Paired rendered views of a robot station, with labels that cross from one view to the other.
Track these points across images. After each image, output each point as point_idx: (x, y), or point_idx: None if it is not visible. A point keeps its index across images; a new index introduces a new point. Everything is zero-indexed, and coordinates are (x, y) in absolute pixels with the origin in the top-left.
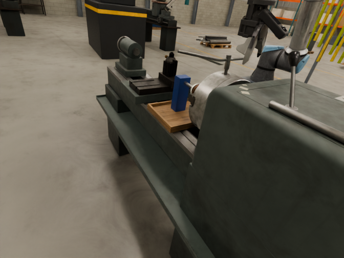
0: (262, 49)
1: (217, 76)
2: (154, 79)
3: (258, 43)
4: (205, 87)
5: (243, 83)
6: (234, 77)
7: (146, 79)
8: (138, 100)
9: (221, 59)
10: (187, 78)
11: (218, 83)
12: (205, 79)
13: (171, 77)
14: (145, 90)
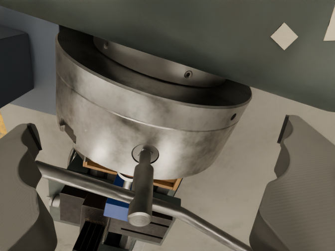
0: (9, 149)
1: (176, 161)
2: (116, 230)
3: (52, 220)
4: (216, 151)
5: (131, 82)
6: (143, 123)
7: (131, 235)
8: (175, 202)
9: (174, 213)
10: (115, 203)
11: (209, 135)
12: (194, 173)
13: (99, 221)
14: (161, 214)
